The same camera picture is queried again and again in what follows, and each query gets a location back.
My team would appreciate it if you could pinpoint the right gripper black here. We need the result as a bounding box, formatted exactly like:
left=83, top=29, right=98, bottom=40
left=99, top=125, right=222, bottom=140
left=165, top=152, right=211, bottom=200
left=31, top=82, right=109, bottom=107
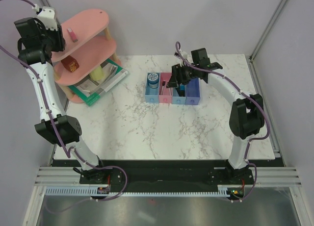
left=166, top=63, right=199, bottom=88

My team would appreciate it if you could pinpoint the blue tape roll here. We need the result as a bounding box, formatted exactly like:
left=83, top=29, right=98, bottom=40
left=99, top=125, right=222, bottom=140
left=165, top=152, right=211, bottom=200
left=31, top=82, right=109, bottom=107
left=147, top=73, right=159, bottom=89

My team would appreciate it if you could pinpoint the white blue pen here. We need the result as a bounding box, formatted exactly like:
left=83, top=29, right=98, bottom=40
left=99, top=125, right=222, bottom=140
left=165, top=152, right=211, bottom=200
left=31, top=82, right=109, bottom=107
left=159, top=81, right=166, bottom=95

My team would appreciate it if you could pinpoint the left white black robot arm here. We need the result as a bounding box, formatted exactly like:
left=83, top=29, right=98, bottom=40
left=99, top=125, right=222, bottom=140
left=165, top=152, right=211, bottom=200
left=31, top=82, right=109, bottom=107
left=14, top=17, right=108, bottom=184

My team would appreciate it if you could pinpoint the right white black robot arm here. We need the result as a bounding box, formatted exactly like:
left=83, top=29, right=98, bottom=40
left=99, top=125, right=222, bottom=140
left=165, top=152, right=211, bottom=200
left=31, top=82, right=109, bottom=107
left=166, top=48, right=265, bottom=184

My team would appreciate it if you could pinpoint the pink bin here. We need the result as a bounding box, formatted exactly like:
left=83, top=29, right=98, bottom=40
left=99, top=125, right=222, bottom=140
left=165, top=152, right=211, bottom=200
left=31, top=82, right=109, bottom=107
left=158, top=73, right=173, bottom=103

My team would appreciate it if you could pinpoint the light blue middle bin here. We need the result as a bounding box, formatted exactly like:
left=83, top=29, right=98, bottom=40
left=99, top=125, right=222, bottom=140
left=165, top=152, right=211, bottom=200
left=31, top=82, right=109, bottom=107
left=172, top=85, right=186, bottom=105

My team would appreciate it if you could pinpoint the light blue bin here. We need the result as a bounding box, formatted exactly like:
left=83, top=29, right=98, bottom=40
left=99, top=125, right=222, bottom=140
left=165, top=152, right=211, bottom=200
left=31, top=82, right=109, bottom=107
left=172, top=85, right=186, bottom=105
left=145, top=81, right=159, bottom=103

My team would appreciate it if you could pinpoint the pink white eraser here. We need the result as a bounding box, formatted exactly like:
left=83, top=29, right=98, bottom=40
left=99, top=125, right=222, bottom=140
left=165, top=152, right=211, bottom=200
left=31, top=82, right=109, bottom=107
left=67, top=28, right=78, bottom=43

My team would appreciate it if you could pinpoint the purple blue bin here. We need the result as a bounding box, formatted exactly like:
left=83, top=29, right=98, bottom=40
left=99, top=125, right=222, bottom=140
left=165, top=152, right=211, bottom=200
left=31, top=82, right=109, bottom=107
left=185, top=78, right=200, bottom=105

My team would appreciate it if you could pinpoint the light blue left bin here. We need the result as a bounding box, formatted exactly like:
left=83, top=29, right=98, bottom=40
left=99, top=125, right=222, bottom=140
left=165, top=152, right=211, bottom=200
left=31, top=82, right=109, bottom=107
left=145, top=81, right=159, bottom=103

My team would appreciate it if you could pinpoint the red brown patterned box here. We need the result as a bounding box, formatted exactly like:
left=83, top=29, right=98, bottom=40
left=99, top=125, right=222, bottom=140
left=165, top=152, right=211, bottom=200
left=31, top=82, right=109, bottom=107
left=61, top=55, right=79, bottom=73

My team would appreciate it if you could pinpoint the pink three-tier wooden shelf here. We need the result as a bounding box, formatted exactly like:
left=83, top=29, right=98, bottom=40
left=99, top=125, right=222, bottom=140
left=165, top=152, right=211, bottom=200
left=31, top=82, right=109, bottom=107
left=52, top=9, right=121, bottom=103

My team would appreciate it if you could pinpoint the pale yellow cylinder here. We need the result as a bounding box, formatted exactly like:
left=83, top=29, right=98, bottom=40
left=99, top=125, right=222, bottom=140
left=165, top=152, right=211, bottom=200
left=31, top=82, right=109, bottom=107
left=89, top=66, right=104, bottom=81

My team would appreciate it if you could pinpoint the green spiral notebook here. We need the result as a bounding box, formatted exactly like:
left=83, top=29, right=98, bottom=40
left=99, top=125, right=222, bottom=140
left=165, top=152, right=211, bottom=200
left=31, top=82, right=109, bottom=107
left=68, top=59, right=129, bottom=106

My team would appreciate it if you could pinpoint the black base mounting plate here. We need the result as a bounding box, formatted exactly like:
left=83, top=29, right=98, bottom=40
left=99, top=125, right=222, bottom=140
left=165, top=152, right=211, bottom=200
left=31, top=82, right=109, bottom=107
left=79, top=160, right=254, bottom=194

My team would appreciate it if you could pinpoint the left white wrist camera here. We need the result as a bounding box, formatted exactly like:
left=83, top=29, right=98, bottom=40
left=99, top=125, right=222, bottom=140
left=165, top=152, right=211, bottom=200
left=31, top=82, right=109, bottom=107
left=37, top=6, right=57, bottom=31

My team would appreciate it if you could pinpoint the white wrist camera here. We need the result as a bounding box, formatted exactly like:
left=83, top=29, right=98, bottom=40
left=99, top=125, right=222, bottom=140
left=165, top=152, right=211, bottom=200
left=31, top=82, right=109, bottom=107
left=37, top=6, right=57, bottom=31
left=174, top=50, right=188, bottom=66

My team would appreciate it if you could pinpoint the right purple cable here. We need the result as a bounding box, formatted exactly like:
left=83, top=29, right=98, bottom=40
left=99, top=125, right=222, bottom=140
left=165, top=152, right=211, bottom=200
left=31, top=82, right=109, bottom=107
left=175, top=41, right=271, bottom=203

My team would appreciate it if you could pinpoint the purple cable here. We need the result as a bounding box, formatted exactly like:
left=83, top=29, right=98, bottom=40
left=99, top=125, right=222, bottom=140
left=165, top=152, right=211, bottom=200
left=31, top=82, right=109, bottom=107
left=175, top=41, right=271, bottom=203
left=0, top=0, right=128, bottom=214

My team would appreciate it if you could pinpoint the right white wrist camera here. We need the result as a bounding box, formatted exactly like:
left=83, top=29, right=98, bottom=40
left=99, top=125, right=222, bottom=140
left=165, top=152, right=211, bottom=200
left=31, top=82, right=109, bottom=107
left=174, top=50, right=188, bottom=66

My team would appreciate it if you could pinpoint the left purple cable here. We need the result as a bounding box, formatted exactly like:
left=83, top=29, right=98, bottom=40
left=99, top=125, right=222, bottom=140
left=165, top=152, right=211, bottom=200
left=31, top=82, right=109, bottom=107
left=0, top=0, right=128, bottom=214

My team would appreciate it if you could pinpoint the right white cable duct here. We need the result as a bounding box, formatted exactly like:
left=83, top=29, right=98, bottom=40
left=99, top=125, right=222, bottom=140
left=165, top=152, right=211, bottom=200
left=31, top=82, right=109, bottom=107
left=217, top=185, right=230, bottom=198

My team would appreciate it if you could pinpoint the white cable duct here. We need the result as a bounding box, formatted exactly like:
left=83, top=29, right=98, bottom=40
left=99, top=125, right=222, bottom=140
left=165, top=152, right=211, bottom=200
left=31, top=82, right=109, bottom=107
left=45, top=186, right=110, bottom=197
left=217, top=185, right=230, bottom=198

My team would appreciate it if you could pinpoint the left white cable duct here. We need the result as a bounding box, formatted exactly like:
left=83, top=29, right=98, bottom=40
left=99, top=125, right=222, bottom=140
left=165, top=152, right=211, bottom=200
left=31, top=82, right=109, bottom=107
left=45, top=186, right=110, bottom=197

